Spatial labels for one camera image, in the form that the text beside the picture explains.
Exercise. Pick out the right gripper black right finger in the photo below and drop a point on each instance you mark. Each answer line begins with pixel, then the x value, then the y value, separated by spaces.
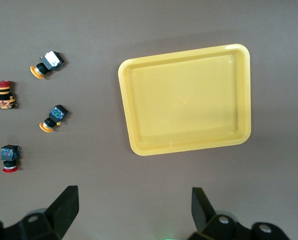
pixel 203 215

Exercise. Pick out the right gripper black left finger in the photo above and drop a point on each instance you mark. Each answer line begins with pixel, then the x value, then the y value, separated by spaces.
pixel 61 212

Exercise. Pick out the yellow button with blue block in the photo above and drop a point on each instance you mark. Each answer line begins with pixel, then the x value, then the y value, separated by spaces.
pixel 57 113

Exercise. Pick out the red button with black block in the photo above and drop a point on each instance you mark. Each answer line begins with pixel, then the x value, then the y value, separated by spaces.
pixel 9 153

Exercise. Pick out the yellow plastic tray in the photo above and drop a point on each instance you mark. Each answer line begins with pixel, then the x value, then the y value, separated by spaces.
pixel 183 100

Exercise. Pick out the red emergency button orange block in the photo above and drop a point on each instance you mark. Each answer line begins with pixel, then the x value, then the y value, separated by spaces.
pixel 2 96

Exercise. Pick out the yellow button with white block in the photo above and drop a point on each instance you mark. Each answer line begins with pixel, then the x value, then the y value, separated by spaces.
pixel 51 60

